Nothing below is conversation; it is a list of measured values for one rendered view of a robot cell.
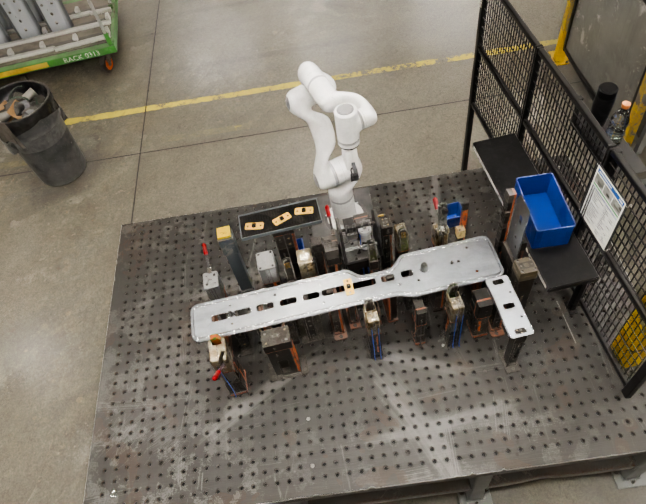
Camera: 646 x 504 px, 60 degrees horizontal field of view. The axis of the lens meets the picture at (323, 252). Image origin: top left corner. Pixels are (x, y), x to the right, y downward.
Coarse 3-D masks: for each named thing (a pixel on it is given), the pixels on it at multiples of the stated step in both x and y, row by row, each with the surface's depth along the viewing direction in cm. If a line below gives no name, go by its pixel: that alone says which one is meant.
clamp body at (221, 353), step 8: (208, 344) 233; (224, 344) 232; (216, 352) 230; (224, 352) 230; (232, 352) 242; (216, 360) 228; (224, 360) 228; (232, 360) 239; (216, 368) 233; (224, 368) 234; (232, 368) 236; (240, 368) 254; (224, 376) 249; (232, 376) 245; (240, 376) 250; (248, 376) 261; (232, 384) 249; (240, 384) 250; (232, 392) 255; (240, 392) 256; (248, 392) 257
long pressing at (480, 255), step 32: (416, 256) 253; (448, 256) 251; (480, 256) 249; (288, 288) 251; (320, 288) 249; (384, 288) 245; (416, 288) 243; (192, 320) 248; (224, 320) 245; (256, 320) 244; (288, 320) 242
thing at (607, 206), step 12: (600, 168) 213; (600, 180) 215; (612, 180) 207; (588, 192) 226; (600, 192) 217; (612, 192) 209; (600, 204) 219; (612, 204) 211; (624, 204) 203; (588, 216) 231; (600, 216) 221; (612, 216) 213; (588, 228) 233; (600, 228) 223; (612, 228) 215; (600, 240) 225
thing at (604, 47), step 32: (576, 0) 416; (608, 0) 372; (640, 0) 337; (576, 32) 426; (608, 32) 378; (640, 32) 342; (576, 64) 435; (608, 64) 386; (640, 64) 348; (640, 96) 348
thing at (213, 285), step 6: (204, 276) 253; (210, 276) 252; (216, 276) 252; (204, 282) 251; (210, 282) 251; (216, 282) 250; (222, 282) 261; (204, 288) 249; (210, 288) 249; (216, 288) 250; (222, 288) 257; (210, 294) 253; (216, 294) 254; (222, 294) 255; (222, 318) 272
